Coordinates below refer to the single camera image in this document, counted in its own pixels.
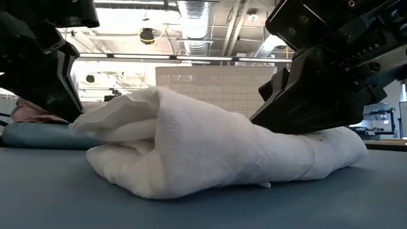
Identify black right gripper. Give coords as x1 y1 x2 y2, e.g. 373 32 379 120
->
249 0 407 135

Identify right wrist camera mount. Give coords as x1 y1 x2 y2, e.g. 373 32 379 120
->
265 0 329 52

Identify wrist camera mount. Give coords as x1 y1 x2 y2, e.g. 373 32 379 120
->
41 0 100 29
265 0 329 52

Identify wide ribbed silver duct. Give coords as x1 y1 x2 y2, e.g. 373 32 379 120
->
176 0 213 57

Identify black ceiling cable reel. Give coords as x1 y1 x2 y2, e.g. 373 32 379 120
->
139 27 156 45

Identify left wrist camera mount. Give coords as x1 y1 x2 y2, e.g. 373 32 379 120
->
41 0 100 29

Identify white perforated laundry bin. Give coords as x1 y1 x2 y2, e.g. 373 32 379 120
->
155 66 278 119

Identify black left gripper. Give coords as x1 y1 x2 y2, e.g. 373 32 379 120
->
0 0 84 123

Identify long ceiling light bar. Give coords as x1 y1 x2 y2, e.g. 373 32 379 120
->
78 52 293 64

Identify light blue denim jeans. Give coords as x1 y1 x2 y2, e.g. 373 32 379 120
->
2 122 103 150

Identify silver ventilation duct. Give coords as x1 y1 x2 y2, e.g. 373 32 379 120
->
254 33 287 60

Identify pink garment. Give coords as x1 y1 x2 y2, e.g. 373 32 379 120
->
10 98 107 124

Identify white garment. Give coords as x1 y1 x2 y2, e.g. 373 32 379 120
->
71 86 369 200

